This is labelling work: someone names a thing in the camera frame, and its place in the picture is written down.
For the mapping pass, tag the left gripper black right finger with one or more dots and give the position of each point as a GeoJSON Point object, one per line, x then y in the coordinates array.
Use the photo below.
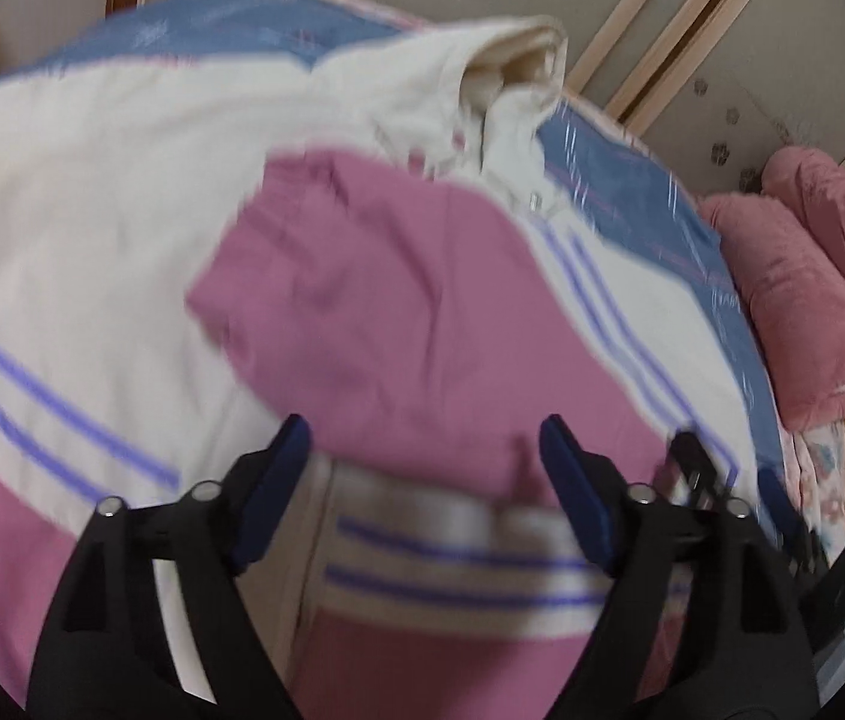
{"type": "Point", "coordinates": [701, 618]}

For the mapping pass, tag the white and pink hooded jacket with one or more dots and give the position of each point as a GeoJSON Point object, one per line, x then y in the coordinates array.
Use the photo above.
{"type": "Point", "coordinates": [192, 250]}

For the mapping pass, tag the floral blanket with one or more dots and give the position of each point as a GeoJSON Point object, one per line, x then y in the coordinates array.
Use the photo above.
{"type": "Point", "coordinates": [814, 467]}

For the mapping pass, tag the pink folded quilt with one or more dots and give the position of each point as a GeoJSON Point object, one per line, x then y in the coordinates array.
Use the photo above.
{"type": "Point", "coordinates": [786, 250]}

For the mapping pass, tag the blue striped bed sheet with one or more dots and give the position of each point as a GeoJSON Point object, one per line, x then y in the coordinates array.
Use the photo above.
{"type": "Point", "coordinates": [625, 195]}

